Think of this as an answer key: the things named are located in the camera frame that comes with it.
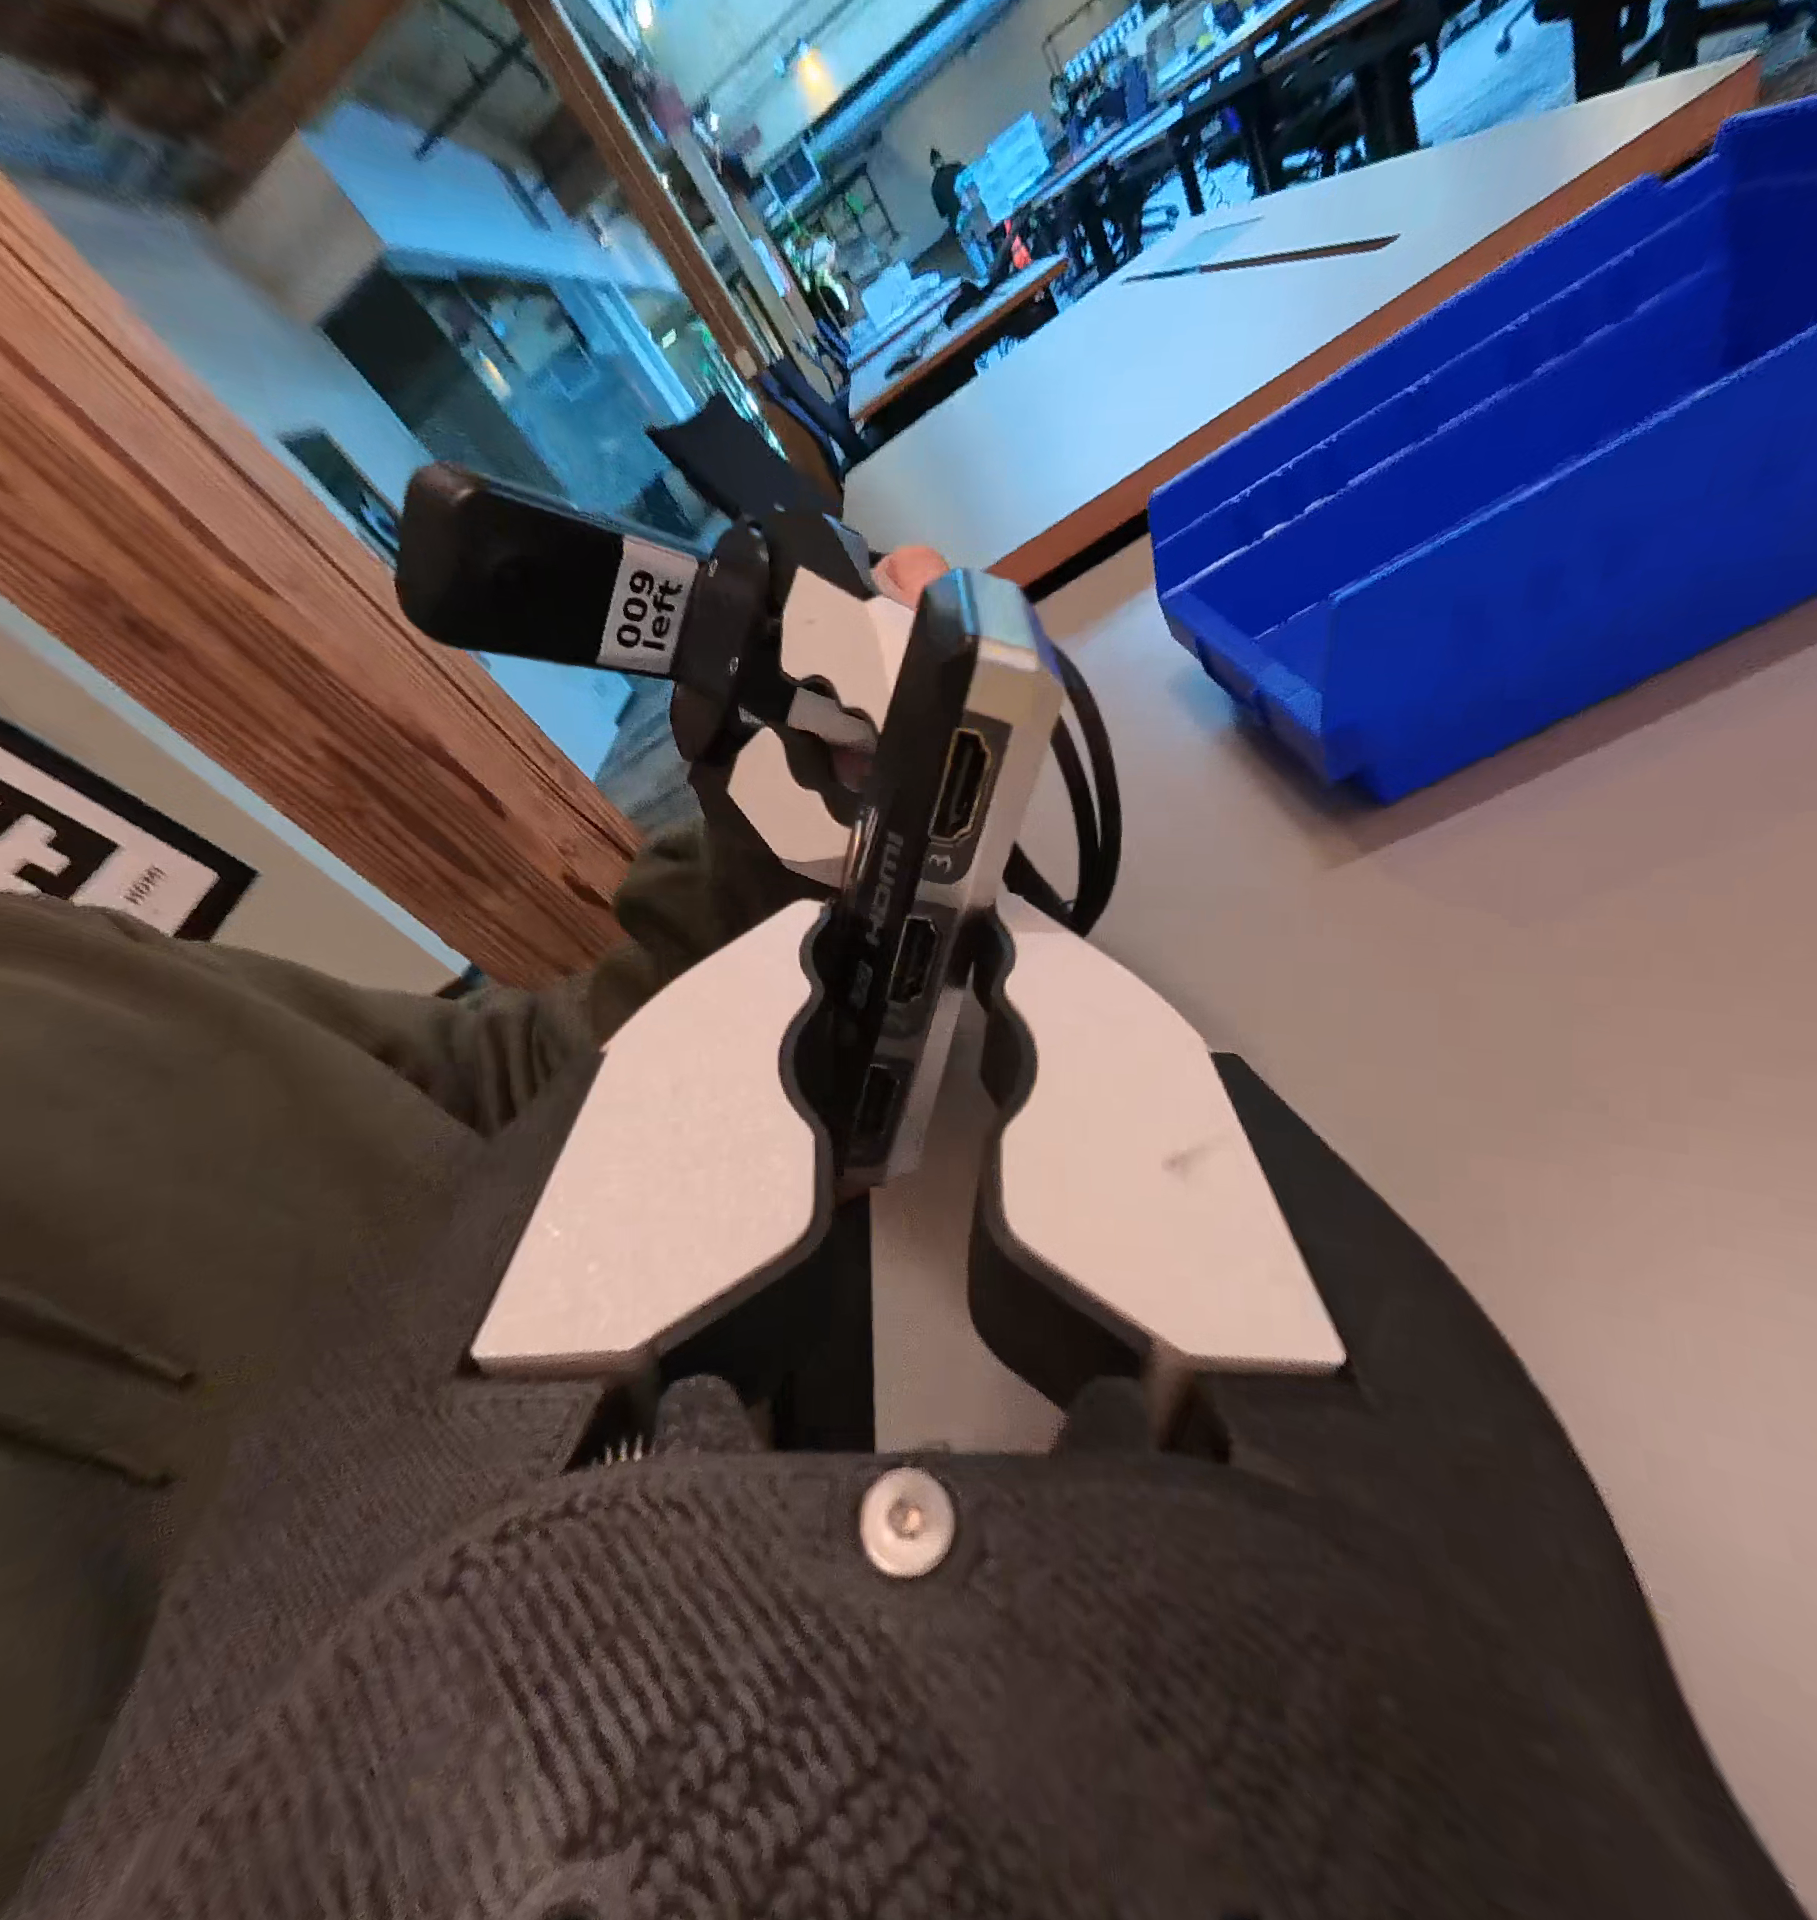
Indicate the wooden window frame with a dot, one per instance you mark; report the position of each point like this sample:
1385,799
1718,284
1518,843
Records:
653,193

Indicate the flat white sheet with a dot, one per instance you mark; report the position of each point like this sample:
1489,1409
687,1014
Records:
1206,248

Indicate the black white marker poster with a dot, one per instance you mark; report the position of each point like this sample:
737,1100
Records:
38,854

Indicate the grey usb hub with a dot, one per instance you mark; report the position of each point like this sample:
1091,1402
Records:
982,707

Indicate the person's left hand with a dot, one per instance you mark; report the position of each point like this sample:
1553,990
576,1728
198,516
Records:
910,571

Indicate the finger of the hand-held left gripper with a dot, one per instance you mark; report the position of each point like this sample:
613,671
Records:
788,802
842,631

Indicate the wooden background table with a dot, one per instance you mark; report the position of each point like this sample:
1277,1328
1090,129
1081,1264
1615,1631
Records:
970,323

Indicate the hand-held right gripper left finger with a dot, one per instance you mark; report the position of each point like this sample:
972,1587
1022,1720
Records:
653,1156

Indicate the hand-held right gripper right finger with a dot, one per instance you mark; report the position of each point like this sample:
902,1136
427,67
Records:
1150,1170

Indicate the grey table with brown edge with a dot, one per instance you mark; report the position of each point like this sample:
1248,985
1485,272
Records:
1150,345

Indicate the person's olive clothing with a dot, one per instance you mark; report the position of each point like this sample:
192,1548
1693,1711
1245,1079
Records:
172,1199

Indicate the wooden beam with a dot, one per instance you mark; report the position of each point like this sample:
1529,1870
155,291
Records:
172,526

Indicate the grey desk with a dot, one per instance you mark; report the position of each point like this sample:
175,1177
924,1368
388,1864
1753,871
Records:
1522,1050

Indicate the blue plastic bin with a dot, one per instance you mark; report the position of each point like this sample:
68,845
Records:
1522,598

